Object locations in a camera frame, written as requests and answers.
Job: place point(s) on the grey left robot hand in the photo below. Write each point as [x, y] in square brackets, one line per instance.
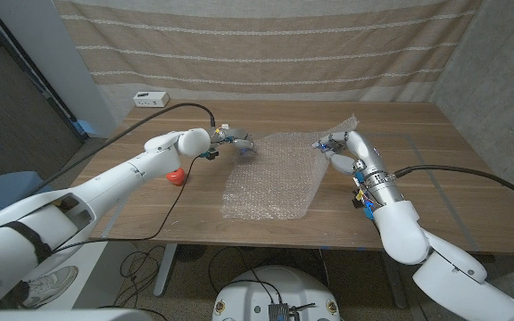
[234, 135]

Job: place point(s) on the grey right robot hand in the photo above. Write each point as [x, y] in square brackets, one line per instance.
[364, 156]

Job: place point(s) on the clear bubble wrap sheet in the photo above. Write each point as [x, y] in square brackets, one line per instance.
[270, 187]

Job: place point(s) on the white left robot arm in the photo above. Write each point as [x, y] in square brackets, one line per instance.
[118, 178]

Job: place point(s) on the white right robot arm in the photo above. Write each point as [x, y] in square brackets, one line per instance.
[400, 236]

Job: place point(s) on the red fruit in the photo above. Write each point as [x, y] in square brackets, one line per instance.
[176, 177]

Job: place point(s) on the white power strip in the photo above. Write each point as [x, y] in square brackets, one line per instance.
[151, 99]

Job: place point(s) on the beige striped backdrop cloth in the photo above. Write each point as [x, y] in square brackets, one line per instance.
[266, 49]

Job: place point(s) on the black round floor object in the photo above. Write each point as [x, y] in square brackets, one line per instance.
[191, 252]

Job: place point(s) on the white table leg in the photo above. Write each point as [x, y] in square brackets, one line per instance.
[395, 281]
[165, 267]

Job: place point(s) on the blue plastic piece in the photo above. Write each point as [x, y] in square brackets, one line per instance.
[85, 127]

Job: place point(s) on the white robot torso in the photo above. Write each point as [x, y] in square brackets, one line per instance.
[275, 287]

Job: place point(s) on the small black box on torso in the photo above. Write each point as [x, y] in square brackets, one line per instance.
[281, 313]

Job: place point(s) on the white floor board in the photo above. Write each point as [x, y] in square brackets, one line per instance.
[96, 276]

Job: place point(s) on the dark door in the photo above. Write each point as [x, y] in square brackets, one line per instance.
[11, 120]

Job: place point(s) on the white sneaker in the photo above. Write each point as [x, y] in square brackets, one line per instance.
[52, 283]

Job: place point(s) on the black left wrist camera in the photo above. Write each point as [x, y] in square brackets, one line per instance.
[211, 154]

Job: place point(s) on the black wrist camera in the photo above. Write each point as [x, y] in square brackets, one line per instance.
[211, 154]
[356, 203]

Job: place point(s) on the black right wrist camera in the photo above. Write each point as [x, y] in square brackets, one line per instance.
[356, 203]

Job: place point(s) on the black door frame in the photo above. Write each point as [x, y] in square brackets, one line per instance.
[29, 71]

